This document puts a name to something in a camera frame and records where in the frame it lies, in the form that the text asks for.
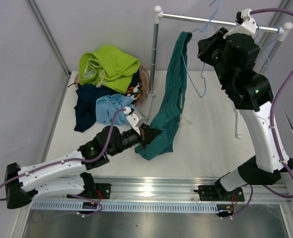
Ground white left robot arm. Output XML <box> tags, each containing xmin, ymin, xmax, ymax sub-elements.
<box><xmin>4</xmin><ymin>123</ymin><xmax>162</xmax><ymax>209</ymax></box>

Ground blue wire hanger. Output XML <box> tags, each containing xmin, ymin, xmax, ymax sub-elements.
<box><xmin>259</xmin><ymin>26</ymin><xmax>281</xmax><ymax>75</ymax></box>

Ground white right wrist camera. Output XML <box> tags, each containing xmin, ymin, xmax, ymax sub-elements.
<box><xmin>223</xmin><ymin>8</ymin><xmax>257</xmax><ymax>39</ymax></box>

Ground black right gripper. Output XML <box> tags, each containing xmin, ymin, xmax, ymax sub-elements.
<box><xmin>198</xmin><ymin>27</ymin><xmax>233</xmax><ymax>86</ymax></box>

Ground navy blue shorts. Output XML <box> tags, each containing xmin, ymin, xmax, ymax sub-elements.
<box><xmin>73</xmin><ymin>76</ymin><xmax>125</xmax><ymax>132</ymax></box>

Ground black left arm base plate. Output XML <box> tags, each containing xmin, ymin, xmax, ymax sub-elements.
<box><xmin>78</xmin><ymin>183</ymin><xmax>112</xmax><ymax>200</ymax></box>

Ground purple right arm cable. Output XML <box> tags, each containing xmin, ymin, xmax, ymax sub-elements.
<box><xmin>222</xmin><ymin>7</ymin><xmax>293</xmax><ymax>221</ymax></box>

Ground orange camouflage shorts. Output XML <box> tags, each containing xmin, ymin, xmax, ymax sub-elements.
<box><xmin>125</xmin><ymin>82</ymin><xmax>144</xmax><ymax>102</ymax></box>

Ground aluminium mounting rail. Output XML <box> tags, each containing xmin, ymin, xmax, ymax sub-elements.
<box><xmin>31</xmin><ymin>176</ymin><xmax>293</xmax><ymax>214</ymax></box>

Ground teal green shorts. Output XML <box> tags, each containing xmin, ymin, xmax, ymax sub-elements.
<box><xmin>135</xmin><ymin>31</ymin><xmax>192</xmax><ymax>160</ymax></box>

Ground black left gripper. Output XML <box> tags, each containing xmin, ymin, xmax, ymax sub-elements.
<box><xmin>109</xmin><ymin>123</ymin><xmax>162</xmax><ymax>157</ymax></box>

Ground lime green shorts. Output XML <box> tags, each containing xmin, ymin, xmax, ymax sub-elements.
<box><xmin>78</xmin><ymin>45</ymin><xmax>141</xmax><ymax>94</ymax></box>

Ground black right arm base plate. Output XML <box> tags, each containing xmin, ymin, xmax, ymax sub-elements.
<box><xmin>193</xmin><ymin>185</ymin><xmax>245</xmax><ymax>202</ymax></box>

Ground pink translucent plastic basin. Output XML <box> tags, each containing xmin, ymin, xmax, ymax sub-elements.
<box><xmin>73</xmin><ymin>65</ymin><xmax>152</xmax><ymax>107</ymax></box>

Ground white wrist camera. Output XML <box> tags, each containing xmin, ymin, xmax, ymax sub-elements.
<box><xmin>223</xmin><ymin>8</ymin><xmax>257</xmax><ymax>39</ymax></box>
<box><xmin>124</xmin><ymin>107</ymin><xmax>145</xmax><ymax>135</ymax></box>

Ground light blue shorts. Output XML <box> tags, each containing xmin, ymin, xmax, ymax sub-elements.
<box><xmin>95</xmin><ymin>93</ymin><xmax>136</xmax><ymax>125</ymax></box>

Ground silver clothes rack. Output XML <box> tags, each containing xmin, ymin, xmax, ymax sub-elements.
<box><xmin>147</xmin><ymin>5</ymin><xmax>293</xmax><ymax>108</ymax></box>

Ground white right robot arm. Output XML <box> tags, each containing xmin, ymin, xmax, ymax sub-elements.
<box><xmin>198</xmin><ymin>27</ymin><xmax>293</xmax><ymax>200</ymax></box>

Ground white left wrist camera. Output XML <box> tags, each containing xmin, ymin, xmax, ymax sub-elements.
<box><xmin>124</xmin><ymin>107</ymin><xmax>145</xmax><ymax>135</ymax></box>

